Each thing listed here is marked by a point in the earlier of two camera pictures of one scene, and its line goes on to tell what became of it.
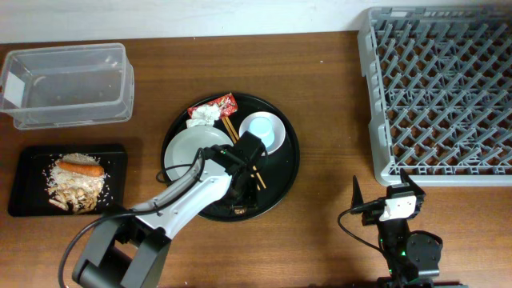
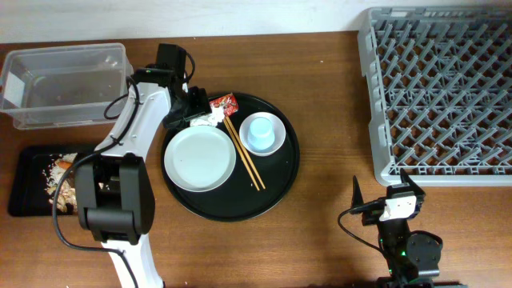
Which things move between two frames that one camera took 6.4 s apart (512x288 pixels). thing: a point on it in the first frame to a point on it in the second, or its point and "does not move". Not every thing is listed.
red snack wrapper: [226, 105] does not move
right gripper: [420, 195] does not move
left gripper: [249, 202] to [202, 106]
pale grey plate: [182, 159] does not move
